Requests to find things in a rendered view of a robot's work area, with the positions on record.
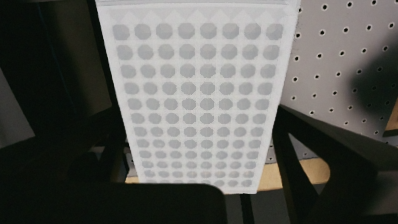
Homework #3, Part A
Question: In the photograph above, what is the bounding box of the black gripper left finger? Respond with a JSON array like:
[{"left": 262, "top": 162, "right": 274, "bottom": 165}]
[{"left": 0, "top": 104, "right": 127, "bottom": 182}]

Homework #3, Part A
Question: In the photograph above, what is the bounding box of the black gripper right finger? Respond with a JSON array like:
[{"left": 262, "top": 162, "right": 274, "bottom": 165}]
[{"left": 271, "top": 103, "right": 398, "bottom": 224}]

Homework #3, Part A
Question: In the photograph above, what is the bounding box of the white multi-well plate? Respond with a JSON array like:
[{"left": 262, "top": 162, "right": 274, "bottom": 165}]
[{"left": 95, "top": 0, "right": 301, "bottom": 194}]

